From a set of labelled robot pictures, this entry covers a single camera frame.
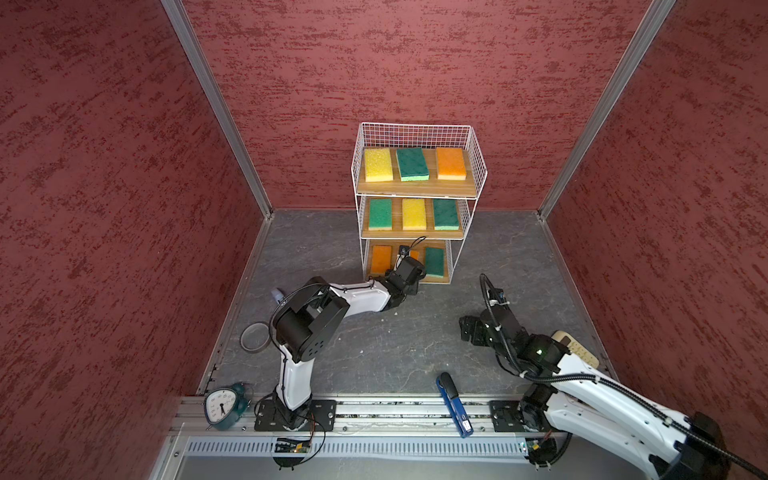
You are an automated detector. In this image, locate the right circuit board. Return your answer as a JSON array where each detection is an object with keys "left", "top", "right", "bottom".
[{"left": 525, "top": 438, "right": 558, "bottom": 463}]

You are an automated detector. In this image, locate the aluminium mounting rail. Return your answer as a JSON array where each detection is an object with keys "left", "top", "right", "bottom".
[{"left": 169, "top": 394, "right": 546, "bottom": 439}]

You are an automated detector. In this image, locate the yellow sponge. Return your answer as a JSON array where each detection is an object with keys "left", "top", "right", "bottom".
[
  {"left": 364, "top": 148, "right": 394, "bottom": 183},
  {"left": 402, "top": 198, "right": 427, "bottom": 231}
]

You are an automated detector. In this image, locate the dark green sponge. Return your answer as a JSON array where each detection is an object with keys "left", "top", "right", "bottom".
[
  {"left": 396, "top": 148, "right": 430, "bottom": 182},
  {"left": 424, "top": 247, "right": 446, "bottom": 279},
  {"left": 433, "top": 199, "right": 460, "bottom": 231}
]

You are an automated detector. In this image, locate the black tape roll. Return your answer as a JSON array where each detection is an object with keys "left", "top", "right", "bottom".
[{"left": 239, "top": 322, "right": 271, "bottom": 354}]

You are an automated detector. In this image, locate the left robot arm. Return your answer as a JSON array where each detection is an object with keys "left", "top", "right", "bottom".
[{"left": 270, "top": 256, "right": 426, "bottom": 430}]

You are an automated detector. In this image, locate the wooden shelf board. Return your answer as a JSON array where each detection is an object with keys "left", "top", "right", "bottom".
[
  {"left": 358, "top": 196, "right": 472, "bottom": 241},
  {"left": 362, "top": 239, "right": 454, "bottom": 284},
  {"left": 356, "top": 148, "right": 483, "bottom": 199}
]

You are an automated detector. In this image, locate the dark green sponge top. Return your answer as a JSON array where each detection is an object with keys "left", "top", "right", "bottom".
[{"left": 424, "top": 247, "right": 446, "bottom": 279}]

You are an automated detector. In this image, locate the blue black stapler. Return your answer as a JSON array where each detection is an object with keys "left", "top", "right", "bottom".
[{"left": 436, "top": 372, "right": 474, "bottom": 438}]

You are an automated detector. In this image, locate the bottom wooden shelf board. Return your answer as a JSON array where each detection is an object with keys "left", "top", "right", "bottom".
[{"left": 362, "top": 239, "right": 454, "bottom": 284}]

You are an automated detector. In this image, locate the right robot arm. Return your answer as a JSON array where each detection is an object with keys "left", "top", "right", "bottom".
[{"left": 459, "top": 304, "right": 767, "bottom": 479}]

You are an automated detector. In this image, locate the top wooden shelf board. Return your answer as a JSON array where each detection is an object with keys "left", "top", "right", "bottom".
[{"left": 356, "top": 148, "right": 483, "bottom": 199}]

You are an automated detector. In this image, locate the small white stapler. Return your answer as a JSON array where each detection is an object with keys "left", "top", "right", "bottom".
[{"left": 270, "top": 289, "right": 284, "bottom": 304}]

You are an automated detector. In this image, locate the bright green sponge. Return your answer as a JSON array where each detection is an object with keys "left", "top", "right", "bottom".
[{"left": 368, "top": 198, "right": 393, "bottom": 231}]

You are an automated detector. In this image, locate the left circuit board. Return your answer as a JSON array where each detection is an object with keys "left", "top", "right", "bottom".
[{"left": 274, "top": 438, "right": 312, "bottom": 455}]

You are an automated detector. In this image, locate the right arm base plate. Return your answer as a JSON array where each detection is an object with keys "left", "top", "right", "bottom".
[{"left": 489, "top": 400, "right": 551, "bottom": 433}]

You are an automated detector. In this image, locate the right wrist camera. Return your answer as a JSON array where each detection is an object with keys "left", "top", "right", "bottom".
[{"left": 487, "top": 288, "right": 509, "bottom": 306}]

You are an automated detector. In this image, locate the teal alarm clock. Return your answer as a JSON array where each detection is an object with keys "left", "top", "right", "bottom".
[{"left": 203, "top": 382, "right": 249, "bottom": 431}]

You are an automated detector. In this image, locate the circuit board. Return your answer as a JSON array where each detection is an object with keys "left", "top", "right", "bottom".
[
  {"left": 274, "top": 438, "right": 312, "bottom": 455},
  {"left": 525, "top": 438, "right": 558, "bottom": 463}
]

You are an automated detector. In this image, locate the white wire shelf rack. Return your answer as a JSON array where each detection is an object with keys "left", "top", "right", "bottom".
[{"left": 351, "top": 122, "right": 488, "bottom": 284}]

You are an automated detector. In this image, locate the beige calculator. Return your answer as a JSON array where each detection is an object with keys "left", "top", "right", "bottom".
[{"left": 551, "top": 330, "right": 600, "bottom": 369}]

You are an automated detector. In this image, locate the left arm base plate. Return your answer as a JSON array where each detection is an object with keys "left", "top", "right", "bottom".
[{"left": 254, "top": 398, "right": 337, "bottom": 433}]

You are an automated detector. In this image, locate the middle wooden shelf board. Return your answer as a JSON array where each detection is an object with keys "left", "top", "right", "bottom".
[{"left": 358, "top": 196, "right": 472, "bottom": 241}]

